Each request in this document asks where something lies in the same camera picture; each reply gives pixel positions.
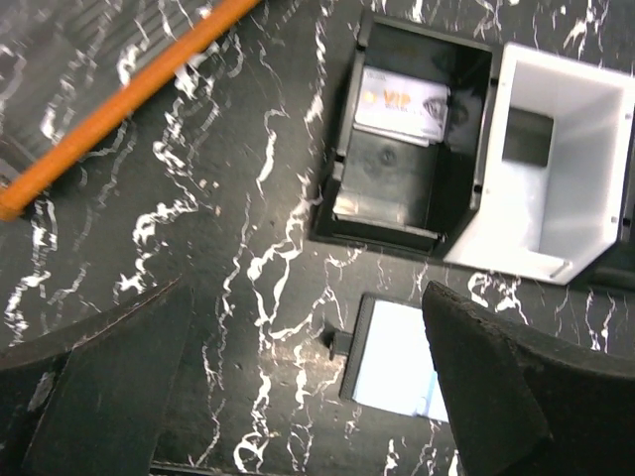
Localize right black tray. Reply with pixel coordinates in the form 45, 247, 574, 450
589, 29, 635, 294

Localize orange wooden shelf rack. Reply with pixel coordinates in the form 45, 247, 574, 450
1, 1, 256, 221

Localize white middle tray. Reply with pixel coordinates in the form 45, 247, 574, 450
444, 43, 634, 286

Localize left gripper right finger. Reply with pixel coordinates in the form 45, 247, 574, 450
422, 282, 634, 475

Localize black tray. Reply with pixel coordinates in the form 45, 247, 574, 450
312, 11, 502, 258
589, 29, 635, 294

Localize black leather card holder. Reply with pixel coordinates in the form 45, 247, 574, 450
328, 293, 448, 423

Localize left black tray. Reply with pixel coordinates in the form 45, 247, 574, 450
312, 11, 502, 258

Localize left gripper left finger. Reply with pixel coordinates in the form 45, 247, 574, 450
1, 278, 193, 475

